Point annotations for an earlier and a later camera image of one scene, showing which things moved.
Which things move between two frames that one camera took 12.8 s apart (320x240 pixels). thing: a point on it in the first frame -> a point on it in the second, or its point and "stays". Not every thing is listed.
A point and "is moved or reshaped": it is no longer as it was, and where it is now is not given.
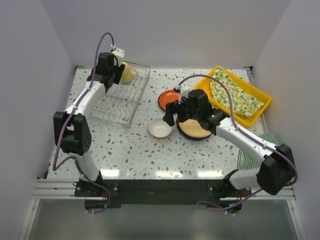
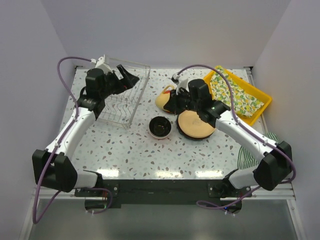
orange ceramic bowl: (159, 128) stays
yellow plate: (192, 128) stays
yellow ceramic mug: (128, 72) is moved or reshaped
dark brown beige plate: (191, 129) stays
